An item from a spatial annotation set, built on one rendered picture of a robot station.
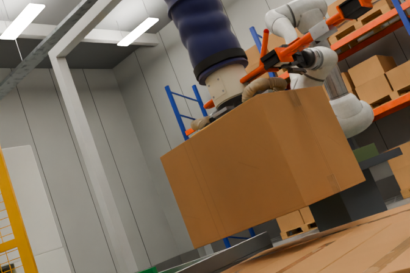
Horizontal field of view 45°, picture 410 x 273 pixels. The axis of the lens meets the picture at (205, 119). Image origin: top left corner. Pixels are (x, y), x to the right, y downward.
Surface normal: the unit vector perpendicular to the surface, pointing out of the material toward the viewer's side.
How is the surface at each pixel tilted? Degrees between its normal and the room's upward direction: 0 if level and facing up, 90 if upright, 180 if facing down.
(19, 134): 90
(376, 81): 90
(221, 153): 90
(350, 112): 99
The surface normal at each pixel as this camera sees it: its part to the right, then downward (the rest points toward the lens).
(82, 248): 0.69, -0.41
